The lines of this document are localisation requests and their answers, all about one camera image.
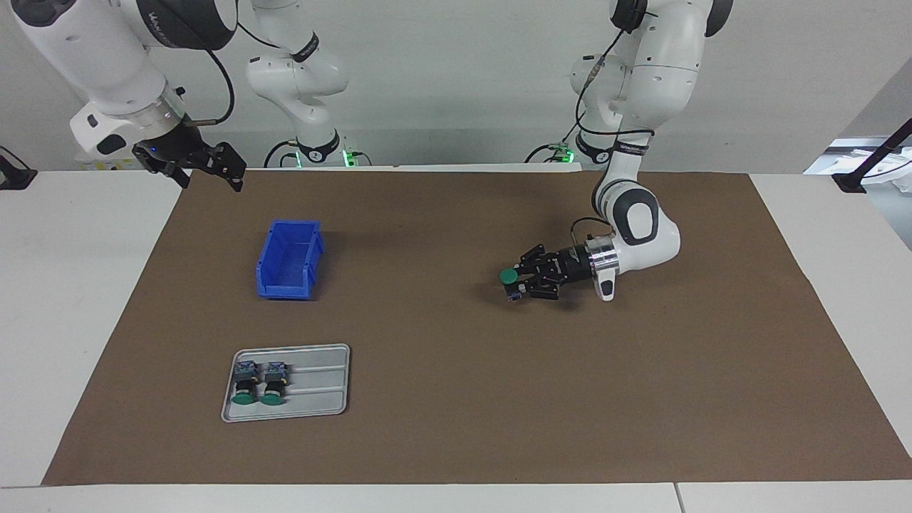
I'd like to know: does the green push button switch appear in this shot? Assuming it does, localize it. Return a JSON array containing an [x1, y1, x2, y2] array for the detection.
[[498, 266, 526, 302], [259, 361, 290, 407], [232, 360, 259, 406]]

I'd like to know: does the white cardboard box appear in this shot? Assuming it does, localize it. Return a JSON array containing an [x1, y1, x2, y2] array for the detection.
[[74, 153, 143, 171]]

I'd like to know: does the brown paper table mat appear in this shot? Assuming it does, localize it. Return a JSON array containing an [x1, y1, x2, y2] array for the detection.
[[41, 169, 912, 487]]

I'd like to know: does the blue plastic storage bin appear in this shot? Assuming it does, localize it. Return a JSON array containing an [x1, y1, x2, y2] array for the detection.
[[255, 219, 326, 301]]

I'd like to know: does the black table clamp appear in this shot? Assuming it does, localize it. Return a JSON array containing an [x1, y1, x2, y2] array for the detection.
[[0, 145, 38, 190]]

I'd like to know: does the grey metal tray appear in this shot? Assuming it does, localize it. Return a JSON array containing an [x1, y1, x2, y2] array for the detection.
[[220, 343, 351, 423]]

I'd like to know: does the black right base cable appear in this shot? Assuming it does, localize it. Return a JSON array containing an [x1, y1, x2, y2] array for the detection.
[[263, 139, 301, 169]]

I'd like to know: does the black base cable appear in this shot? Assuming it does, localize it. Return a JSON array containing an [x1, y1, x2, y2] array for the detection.
[[524, 110, 586, 164], [263, 139, 301, 169]]

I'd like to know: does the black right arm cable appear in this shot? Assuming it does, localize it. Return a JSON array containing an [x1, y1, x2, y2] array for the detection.
[[182, 21, 300, 128]]

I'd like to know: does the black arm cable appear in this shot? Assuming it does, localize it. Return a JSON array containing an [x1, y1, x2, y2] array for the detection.
[[570, 0, 655, 138], [182, 21, 300, 128]]

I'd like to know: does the black left base cable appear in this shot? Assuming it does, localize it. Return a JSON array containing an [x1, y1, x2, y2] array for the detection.
[[524, 110, 586, 164]]

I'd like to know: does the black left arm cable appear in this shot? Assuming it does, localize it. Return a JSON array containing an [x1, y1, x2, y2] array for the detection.
[[570, 0, 655, 138]]

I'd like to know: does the black camera stand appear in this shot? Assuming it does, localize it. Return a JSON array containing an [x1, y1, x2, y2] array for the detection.
[[831, 118, 912, 195]]

